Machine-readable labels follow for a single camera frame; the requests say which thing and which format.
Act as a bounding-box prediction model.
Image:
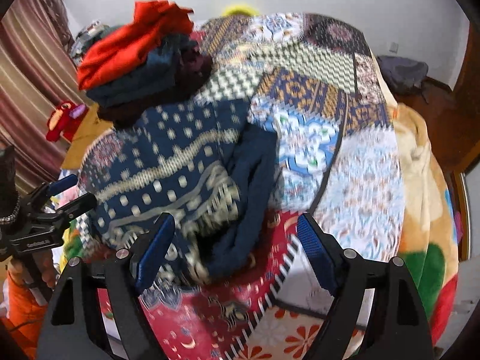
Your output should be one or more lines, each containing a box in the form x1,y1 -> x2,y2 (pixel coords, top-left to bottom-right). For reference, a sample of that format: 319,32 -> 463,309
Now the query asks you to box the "navy patterned hoodie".
79,99 -> 277,285

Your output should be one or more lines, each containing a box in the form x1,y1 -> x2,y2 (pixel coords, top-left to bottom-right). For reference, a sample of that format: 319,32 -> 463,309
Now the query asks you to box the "grey clothes pile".
377,55 -> 429,95

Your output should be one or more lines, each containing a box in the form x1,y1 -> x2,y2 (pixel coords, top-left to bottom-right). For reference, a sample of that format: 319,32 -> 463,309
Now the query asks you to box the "operator hand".
7,250 -> 57,289

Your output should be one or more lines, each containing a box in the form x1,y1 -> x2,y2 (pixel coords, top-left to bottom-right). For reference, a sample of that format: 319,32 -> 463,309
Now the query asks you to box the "cartoon fleece blanket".
388,103 -> 459,344

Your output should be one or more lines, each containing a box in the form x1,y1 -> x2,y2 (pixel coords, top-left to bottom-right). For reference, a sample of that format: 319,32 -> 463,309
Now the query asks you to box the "red plush toy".
46,101 -> 89,142

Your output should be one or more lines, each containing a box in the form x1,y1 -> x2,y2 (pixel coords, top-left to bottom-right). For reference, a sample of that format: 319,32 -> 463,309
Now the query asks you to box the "striped maroon curtain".
1,0 -> 88,194

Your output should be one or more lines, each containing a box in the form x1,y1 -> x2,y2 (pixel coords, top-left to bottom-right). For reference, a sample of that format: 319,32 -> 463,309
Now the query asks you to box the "dark teal folded garment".
86,34 -> 198,107

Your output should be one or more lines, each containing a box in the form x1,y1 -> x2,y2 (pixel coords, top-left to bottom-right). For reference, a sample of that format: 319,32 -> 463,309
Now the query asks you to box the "maroon folded garment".
97,48 -> 213,129

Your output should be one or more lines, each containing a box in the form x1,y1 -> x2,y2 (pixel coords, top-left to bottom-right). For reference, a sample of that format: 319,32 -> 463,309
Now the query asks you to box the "red folded garment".
77,0 -> 194,90

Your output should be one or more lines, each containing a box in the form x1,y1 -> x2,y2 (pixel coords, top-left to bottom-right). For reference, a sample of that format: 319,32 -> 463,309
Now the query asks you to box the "patchwork patterned bedspread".
59,11 -> 407,360

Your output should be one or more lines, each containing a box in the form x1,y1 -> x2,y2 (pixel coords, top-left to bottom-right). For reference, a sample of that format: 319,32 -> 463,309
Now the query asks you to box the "yellow foam tube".
221,3 -> 260,17

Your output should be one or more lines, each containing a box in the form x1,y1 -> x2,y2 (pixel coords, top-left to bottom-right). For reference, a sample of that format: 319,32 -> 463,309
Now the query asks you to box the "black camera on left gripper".
0,145 -> 20,226

